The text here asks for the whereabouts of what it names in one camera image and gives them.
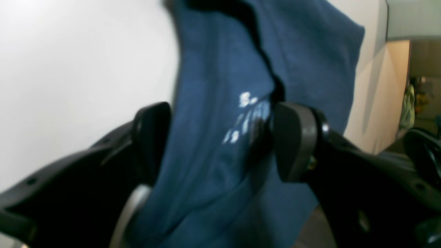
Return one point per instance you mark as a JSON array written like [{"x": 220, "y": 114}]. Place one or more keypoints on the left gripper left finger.
[{"x": 88, "y": 199}]

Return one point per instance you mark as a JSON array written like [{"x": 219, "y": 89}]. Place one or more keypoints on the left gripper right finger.
[{"x": 370, "y": 200}]

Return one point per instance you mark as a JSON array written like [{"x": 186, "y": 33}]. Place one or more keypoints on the dark blue T-shirt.
[{"x": 218, "y": 185}]

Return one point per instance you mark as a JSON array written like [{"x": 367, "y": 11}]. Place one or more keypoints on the grey tray at table corner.
[{"x": 413, "y": 20}]

